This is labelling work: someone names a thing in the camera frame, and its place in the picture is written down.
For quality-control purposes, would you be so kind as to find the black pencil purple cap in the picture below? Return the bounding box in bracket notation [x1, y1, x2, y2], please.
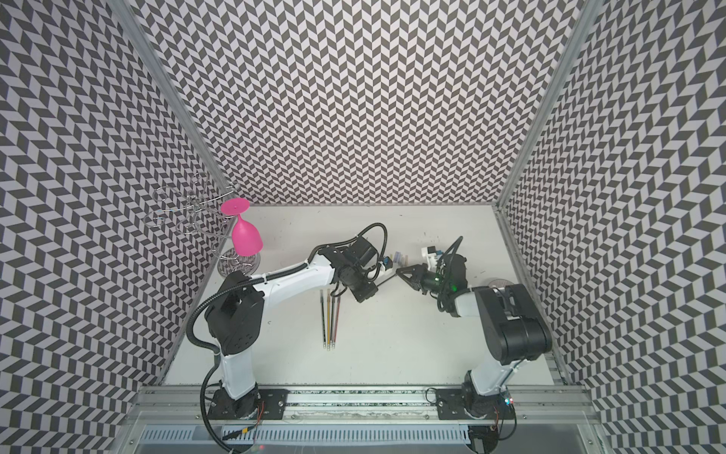
[328, 294, 337, 350]

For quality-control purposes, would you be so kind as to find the clear pink glass dish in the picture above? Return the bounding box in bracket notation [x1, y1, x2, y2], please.
[488, 279, 513, 289]

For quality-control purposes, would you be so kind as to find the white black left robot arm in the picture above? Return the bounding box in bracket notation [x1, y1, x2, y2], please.
[185, 222, 389, 419]

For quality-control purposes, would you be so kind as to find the wire glass rack stand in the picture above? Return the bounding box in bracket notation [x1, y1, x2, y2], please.
[143, 173, 261, 277]

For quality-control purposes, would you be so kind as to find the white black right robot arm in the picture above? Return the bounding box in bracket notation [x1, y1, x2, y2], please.
[396, 236, 553, 420]

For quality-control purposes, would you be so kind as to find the aluminium corner post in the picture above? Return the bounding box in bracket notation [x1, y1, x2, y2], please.
[107, 0, 230, 189]
[495, 0, 604, 211]

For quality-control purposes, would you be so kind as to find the aluminium corner post left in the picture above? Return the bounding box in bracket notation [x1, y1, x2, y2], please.
[107, 0, 230, 189]

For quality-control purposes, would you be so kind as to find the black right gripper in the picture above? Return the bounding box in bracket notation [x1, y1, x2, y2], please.
[396, 263, 451, 295]

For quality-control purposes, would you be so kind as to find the aluminium corner post right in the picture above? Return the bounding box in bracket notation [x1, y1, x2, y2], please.
[495, 0, 604, 211]

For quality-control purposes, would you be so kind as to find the pink plastic wine glass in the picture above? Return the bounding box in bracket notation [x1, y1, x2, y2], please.
[220, 198, 264, 257]

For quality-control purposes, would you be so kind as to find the dark blue pencil purple cap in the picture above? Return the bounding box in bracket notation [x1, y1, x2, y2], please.
[374, 271, 396, 286]

